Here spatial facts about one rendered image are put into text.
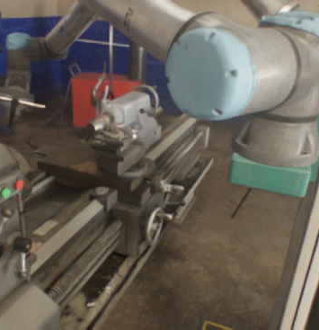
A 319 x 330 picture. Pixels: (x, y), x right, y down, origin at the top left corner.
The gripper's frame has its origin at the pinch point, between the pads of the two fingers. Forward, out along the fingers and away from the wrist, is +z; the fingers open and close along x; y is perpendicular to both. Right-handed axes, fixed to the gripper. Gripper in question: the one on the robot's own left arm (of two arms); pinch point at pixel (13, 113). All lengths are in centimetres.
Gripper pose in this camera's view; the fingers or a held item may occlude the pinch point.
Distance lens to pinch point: 143.4
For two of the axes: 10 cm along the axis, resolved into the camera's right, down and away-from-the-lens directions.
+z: 2.0, 6.3, -7.5
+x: -9.1, -1.7, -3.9
